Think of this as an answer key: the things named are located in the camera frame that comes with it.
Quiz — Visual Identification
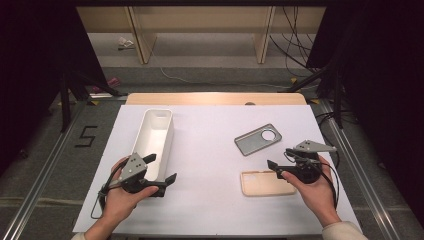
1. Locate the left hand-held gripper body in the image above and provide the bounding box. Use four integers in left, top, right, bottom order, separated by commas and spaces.
117, 152, 158, 195

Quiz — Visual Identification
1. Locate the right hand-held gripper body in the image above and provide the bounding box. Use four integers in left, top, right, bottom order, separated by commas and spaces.
282, 139, 338, 184

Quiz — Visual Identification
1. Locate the white plastic storage box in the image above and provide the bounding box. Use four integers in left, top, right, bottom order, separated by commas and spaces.
130, 108, 175, 193

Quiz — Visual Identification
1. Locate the beige phone case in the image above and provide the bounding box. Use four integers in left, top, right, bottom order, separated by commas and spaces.
239, 169, 298, 198

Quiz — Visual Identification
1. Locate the grey phone case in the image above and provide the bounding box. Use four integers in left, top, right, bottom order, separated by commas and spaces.
233, 123, 283, 157

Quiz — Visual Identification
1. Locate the person's right hand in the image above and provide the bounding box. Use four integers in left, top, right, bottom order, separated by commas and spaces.
281, 155, 343, 228

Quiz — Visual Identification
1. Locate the person's left hand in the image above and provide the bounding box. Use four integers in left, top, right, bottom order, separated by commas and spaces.
99, 157, 160, 228

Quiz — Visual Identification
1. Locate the white table mat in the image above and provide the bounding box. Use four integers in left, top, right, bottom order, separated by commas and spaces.
72, 104, 363, 236

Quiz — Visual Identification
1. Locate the black metal stand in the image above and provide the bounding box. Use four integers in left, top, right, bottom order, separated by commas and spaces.
59, 68, 128, 134
286, 61, 345, 129

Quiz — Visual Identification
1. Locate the wooden table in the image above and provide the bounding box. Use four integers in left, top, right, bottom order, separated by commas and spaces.
125, 92, 308, 106

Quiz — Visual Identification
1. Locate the pink object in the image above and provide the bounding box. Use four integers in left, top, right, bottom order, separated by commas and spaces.
91, 77, 121, 94

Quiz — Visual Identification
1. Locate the dark curtain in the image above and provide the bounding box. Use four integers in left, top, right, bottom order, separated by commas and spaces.
0, 0, 108, 176
305, 0, 424, 228

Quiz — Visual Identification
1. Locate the crumpled white paper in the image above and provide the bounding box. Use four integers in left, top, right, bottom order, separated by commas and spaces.
117, 36, 135, 51

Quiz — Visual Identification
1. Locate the wooden shelf unit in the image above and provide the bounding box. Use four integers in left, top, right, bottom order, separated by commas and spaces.
76, 5, 326, 65

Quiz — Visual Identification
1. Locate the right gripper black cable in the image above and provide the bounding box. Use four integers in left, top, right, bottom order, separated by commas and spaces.
318, 161, 340, 209

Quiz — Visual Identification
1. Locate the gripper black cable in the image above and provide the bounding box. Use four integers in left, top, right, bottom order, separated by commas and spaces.
318, 161, 340, 209
90, 163, 125, 220

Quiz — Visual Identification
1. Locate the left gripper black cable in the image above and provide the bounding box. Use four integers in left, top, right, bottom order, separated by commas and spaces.
90, 163, 125, 220

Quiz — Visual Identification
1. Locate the black floor cable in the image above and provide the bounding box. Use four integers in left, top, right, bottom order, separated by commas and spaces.
314, 111, 342, 169

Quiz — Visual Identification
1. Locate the aluminium floor rail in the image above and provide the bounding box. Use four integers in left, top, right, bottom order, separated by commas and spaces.
319, 99, 403, 240
1, 99, 88, 240

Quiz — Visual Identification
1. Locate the bundle of black cables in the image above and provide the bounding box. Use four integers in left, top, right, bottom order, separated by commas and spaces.
269, 6, 322, 77

